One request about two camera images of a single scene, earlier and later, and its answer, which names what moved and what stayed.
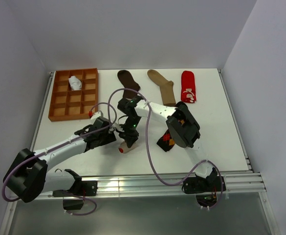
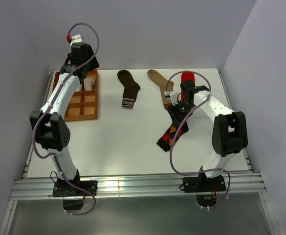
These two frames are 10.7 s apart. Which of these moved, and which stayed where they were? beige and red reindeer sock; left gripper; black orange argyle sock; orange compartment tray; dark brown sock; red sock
Moved: left gripper; beige and red reindeer sock
Stayed: orange compartment tray; red sock; black orange argyle sock; dark brown sock
